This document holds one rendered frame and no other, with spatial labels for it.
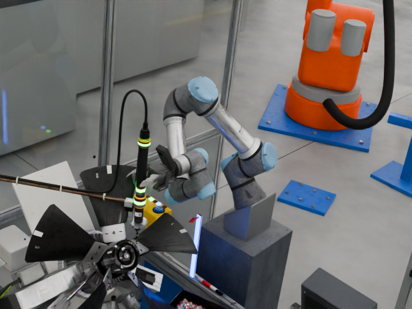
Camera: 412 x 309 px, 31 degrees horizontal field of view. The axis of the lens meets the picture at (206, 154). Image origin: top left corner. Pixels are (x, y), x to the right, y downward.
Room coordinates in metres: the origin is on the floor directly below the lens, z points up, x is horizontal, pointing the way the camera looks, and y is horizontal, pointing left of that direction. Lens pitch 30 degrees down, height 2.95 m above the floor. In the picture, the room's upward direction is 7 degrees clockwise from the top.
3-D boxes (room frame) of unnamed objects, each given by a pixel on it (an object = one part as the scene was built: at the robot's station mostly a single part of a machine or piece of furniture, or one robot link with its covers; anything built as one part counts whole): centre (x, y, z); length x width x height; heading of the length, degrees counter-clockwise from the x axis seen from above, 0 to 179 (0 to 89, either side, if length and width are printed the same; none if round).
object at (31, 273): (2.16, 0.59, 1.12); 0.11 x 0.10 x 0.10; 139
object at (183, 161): (2.47, 0.10, 1.48); 0.08 x 0.05 x 0.08; 50
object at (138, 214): (2.32, 0.22, 1.50); 0.04 x 0.04 x 0.46
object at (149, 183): (2.31, 0.19, 1.48); 0.09 x 0.03 x 0.06; 156
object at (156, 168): (2.41, 0.15, 1.47); 0.12 x 0.08 x 0.09; 140
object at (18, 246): (2.56, 0.79, 0.91); 0.17 x 0.16 x 0.11; 49
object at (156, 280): (2.38, 0.21, 0.98); 0.20 x 0.16 x 0.20; 49
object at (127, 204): (2.32, 0.23, 1.34); 0.09 x 0.07 x 0.10; 84
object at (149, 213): (2.79, 0.21, 1.02); 0.16 x 0.10 x 0.11; 49
